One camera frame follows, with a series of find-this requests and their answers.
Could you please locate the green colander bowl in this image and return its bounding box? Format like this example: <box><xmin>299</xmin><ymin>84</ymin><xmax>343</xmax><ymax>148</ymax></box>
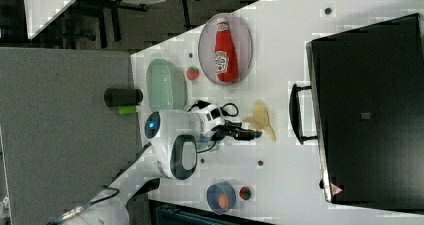
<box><xmin>146</xmin><ymin>58</ymin><xmax>187</xmax><ymax>111</ymax></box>

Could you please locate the blue cup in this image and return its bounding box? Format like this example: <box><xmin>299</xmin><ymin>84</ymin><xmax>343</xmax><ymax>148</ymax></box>
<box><xmin>206</xmin><ymin>181</ymin><xmax>236</xmax><ymax>215</ymax></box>

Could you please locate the red strawberry near colander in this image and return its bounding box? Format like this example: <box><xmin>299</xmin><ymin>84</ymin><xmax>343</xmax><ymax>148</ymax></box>
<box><xmin>186</xmin><ymin>67</ymin><xmax>200</xmax><ymax>81</ymax></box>

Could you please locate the black toaster oven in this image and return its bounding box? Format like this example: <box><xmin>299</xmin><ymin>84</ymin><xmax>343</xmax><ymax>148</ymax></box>
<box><xmin>289</xmin><ymin>13</ymin><xmax>424</xmax><ymax>214</ymax></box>

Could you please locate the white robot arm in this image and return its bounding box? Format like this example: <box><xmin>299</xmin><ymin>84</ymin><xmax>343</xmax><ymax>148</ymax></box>
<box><xmin>47</xmin><ymin>108</ymin><xmax>262</xmax><ymax>225</ymax></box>

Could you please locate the orange egg in cup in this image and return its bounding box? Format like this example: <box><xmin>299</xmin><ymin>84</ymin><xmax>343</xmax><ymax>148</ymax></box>
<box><xmin>218</xmin><ymin>194</ymin><xmax>228</xmax><ymax>209</ymax></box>

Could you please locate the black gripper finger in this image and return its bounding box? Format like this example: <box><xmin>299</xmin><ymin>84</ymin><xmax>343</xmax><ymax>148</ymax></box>
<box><xmin>253</xmin><ymin>131</ymin><xmax>263</xmax><ymax>139</ymax></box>

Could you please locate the black cable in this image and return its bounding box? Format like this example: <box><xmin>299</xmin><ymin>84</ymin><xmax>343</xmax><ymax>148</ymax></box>
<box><xmin>187</xmin><ymin>99</ymin><xmax>240</xmax><ymax>118</ymax></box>

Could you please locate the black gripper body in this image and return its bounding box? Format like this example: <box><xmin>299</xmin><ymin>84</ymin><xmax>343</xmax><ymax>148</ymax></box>
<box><xmin>213</xmin><ymin>121</ymin><xmax>254</xmax><ymax>141</ymax></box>

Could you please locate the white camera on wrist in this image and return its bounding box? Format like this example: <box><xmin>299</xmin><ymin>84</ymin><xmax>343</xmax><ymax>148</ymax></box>
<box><xmin>191</xmin><ymin>103</ymin><xmax>225</xmax><ymax>137</ymax></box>

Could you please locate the green mug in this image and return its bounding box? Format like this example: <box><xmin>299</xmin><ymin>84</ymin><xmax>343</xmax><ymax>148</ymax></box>
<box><xmin>197</xmin><ymin>137</ymin><xmax>219</xmax><ymax>153</ymax></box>

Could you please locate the green cap object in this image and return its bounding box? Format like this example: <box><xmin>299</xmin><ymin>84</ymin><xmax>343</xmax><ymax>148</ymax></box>
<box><xmin>118</xmin><ymin>105</ymin><xmax>137</xmax><ymax>116</ymax></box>

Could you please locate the peeled yellow banana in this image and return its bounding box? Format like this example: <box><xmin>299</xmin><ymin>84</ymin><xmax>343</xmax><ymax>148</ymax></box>
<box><xmin>242</xmin><ymin>101</ymin><xmax>276</xmax><ymax>142</ymax></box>

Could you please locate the red ketchup bottle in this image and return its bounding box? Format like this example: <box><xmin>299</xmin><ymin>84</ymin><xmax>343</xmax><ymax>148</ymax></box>
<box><xmin>214</xmin><ymin>18</ymin><xmax>238</xmax><ymax>83</ymax></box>

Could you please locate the grey oval plate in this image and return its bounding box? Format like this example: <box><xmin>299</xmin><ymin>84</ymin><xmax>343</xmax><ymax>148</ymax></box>
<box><xmin>198</xmin><ymin>13</ymin><xmax>252</xmax><ymax>86</ymax></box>

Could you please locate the red strawberry near cup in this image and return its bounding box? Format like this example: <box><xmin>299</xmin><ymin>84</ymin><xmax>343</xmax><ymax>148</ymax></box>
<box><xmin>239</xmin><ymin>186</ymin><xmax>251</xmax><ymax>201</ymax></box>

